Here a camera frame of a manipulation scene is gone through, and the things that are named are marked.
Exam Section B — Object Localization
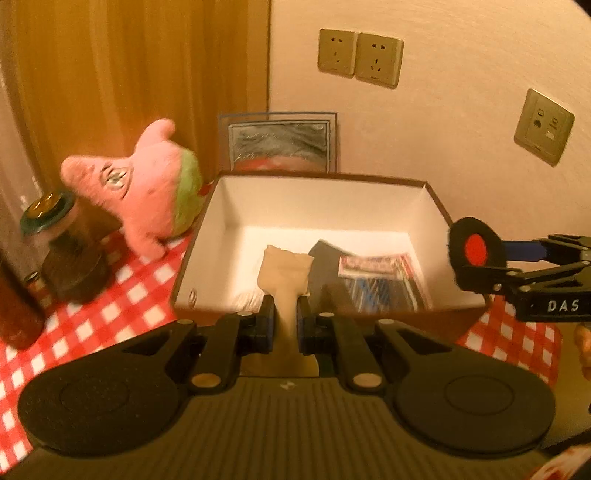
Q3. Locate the red packet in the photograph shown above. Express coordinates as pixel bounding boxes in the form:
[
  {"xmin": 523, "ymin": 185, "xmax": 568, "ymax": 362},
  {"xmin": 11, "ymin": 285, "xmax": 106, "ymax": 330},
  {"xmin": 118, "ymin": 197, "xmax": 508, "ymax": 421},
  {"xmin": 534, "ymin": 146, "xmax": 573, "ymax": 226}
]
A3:
[{"xmin": 337, "ymin": 253, "xmax": 433, "ymax": 313}]

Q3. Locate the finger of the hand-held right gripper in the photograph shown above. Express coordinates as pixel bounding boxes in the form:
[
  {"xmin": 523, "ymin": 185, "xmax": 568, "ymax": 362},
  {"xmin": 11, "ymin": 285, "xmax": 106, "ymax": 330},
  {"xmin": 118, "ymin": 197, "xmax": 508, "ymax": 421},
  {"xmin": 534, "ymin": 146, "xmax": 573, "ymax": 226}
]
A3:
[
  {"xmin": 457, "ymin": 262, "xmax": 591, "ymax": 296},
  {"xmin": 501, "ymin": 234, "xmax": 591, "ymax": 261}
]

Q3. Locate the blue framed picture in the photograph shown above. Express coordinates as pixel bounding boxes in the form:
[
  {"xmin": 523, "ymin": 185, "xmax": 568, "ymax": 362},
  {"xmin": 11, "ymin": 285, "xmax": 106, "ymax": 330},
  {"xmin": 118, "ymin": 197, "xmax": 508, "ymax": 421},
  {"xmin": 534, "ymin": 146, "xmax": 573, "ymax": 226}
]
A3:
[{"xmin": 218, "ymin": 111, "xmax": 341, "ymax": 174}]

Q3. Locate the black round red-centred pad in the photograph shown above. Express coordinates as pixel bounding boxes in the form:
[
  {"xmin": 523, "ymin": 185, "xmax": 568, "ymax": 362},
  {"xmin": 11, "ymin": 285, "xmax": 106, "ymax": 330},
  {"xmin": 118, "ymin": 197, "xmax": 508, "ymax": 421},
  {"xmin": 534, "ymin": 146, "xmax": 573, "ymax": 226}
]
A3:
[{"xmin": 448, "ymin": 217, "xmax": 502, "ymax": 289}]

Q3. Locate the beige soft cloth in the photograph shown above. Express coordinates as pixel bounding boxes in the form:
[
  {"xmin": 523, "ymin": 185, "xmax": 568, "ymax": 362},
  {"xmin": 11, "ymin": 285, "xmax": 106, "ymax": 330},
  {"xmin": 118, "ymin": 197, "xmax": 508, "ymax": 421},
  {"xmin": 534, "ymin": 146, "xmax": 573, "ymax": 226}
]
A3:
[{"xmin": 257, "ymin": 244, "xmax": 315, "ymax": 357}]

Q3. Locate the dark brown bottle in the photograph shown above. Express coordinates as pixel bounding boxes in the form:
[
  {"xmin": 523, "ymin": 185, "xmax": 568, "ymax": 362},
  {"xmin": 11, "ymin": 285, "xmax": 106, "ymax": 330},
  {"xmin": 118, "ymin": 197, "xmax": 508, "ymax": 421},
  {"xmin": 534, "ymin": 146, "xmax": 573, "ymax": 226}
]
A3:
[{"xmin": 0, "ymin": 256, "xmax": 48, "ymax": 352}]

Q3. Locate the glass jar with dark lid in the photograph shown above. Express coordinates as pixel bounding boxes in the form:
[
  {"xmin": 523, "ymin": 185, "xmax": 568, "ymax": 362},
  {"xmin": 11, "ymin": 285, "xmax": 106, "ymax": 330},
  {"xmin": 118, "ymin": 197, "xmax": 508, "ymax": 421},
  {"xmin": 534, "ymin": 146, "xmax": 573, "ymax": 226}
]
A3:
[{"xmin": 20, "ymin": 191, "xmax": 112, "ymax": 304}]

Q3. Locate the person's right hand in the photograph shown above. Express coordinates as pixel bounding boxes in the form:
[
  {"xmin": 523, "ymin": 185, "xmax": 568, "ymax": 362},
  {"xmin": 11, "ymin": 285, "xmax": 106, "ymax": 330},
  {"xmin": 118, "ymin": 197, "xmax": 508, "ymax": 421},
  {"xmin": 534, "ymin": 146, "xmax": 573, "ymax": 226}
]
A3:
[{"xmin": 575, "ymin": 323, "xmax": 591, "ymax": 374}]

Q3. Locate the pink starfish plush toy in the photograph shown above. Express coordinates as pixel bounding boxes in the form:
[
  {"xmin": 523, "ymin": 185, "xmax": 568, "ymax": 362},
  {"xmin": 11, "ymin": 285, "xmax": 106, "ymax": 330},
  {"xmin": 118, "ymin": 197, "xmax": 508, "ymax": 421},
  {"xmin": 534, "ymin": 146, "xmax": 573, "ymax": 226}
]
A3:
[{"xmin": 60, "ymin": 119, "xmax": 205, "ymax": 259}]

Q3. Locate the translucent plastic curtain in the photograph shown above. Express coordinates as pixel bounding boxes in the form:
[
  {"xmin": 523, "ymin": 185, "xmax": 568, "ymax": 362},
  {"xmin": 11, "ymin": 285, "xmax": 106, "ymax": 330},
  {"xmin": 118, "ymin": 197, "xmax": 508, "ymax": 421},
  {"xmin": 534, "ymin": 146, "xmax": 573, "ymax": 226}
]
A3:
[{"xmin": 0, "ymin": 69, "xmax": 47, "ymax": 259}]

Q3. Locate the black flat item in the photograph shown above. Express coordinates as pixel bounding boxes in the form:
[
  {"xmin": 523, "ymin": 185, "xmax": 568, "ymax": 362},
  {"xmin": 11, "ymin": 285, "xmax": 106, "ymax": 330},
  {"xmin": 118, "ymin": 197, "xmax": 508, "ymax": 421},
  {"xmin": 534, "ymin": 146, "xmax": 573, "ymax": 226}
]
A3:
[{"xmin": 307, "ymin": 239, "xmax": 357, "ymax": 319}]

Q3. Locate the beige wall socket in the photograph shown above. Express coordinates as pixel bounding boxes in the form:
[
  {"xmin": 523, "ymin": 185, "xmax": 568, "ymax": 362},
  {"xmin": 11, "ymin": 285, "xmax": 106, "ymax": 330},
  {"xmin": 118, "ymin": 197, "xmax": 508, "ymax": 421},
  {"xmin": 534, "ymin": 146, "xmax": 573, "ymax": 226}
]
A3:
[
  {"xmin": 317, "ymin": 28, "xmax": 358, "ymax": 77},
  {"xmin": 354, "ymin": 32, "xmax": 404, "ymax": 89}
]

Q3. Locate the wooden cabinet panel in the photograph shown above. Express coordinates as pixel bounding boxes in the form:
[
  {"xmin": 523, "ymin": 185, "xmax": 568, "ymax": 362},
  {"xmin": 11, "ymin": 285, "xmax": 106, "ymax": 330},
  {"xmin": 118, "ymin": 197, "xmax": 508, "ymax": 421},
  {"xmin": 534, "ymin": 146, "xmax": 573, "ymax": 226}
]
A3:
[{"xmin": 0, "ymin": 0, "xmax": 271, "ymax": 208}]

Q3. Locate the white cardboard box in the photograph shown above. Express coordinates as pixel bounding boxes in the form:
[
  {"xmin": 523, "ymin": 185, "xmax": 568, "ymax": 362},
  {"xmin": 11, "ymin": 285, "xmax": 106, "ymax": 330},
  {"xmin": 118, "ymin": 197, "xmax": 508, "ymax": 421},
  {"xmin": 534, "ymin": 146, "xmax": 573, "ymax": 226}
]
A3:
[{"xmin": 171, "ymin": 170, "xmax": 488, "ymax": 344}]

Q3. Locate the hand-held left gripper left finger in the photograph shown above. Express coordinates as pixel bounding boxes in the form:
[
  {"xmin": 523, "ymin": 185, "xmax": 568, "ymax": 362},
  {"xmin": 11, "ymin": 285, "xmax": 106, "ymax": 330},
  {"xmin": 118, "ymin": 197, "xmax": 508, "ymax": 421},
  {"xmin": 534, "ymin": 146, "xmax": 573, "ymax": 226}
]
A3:
[{"xmin": 122, "ymin": 295, "xmax": 274, "ymax": 395}]

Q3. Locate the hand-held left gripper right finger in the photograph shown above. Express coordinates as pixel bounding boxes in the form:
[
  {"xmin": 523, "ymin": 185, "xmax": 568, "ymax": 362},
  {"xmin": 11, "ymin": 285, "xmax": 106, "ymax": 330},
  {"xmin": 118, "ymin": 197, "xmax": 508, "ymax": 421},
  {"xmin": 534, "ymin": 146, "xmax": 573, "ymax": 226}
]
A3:
[{"xmin": 298, "ymin": 298, "xmax": 455, "ymax": 394}]

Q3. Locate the beige wall data plate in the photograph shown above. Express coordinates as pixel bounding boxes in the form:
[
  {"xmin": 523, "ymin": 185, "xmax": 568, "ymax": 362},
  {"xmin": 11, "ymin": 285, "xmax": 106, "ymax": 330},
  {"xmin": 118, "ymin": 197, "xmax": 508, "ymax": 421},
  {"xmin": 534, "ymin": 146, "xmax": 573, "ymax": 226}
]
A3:
[{"xmin": 514, "ymin": 89, "xmax": 575, "ymax": 166}]

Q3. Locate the red checkered tablecloth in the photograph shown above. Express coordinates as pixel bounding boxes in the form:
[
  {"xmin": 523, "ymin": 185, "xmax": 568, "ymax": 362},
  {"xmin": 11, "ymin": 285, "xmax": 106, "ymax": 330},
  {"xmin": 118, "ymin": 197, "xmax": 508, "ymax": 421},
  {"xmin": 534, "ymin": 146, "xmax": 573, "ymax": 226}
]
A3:
[{"xmin": 0, "ymin": 222, "xmax": 565, "ymax": 464}]

